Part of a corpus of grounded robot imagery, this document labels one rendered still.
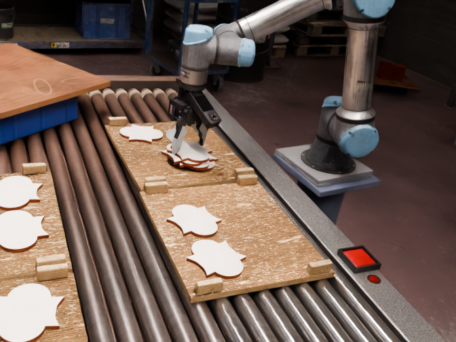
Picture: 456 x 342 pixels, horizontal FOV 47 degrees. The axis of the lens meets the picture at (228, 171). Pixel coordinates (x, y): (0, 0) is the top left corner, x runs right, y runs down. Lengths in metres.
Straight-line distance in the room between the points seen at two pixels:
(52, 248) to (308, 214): 0.67
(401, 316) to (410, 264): 1.88
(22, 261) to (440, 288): 2.30
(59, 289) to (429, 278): 2.29
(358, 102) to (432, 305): 1.54
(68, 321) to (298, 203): 0.74
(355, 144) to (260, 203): 0.36
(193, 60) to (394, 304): 0.78
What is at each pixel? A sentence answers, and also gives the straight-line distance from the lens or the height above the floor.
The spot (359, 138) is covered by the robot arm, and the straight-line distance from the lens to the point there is 1.58.
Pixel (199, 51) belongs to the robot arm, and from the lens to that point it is 1.40.
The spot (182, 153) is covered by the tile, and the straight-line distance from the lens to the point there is 1.51.
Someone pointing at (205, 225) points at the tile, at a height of 0.95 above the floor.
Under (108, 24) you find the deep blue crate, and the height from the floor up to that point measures 0.30.
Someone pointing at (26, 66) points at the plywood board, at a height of 1.04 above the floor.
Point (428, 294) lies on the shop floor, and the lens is 2.92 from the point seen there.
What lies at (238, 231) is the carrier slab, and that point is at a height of 0.94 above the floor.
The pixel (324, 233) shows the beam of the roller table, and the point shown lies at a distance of 1.38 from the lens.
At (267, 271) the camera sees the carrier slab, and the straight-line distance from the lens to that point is 1.17.
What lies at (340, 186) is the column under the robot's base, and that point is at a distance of 1.73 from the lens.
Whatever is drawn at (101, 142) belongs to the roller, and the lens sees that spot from 1.66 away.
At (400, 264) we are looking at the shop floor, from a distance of 3.05.
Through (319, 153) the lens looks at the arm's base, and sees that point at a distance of 1.75.
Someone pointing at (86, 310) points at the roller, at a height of 0.91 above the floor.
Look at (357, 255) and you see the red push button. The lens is 1.32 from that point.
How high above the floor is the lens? 1.66
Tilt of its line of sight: 28 degrees down
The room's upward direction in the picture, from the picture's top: 9 degrees clockwise
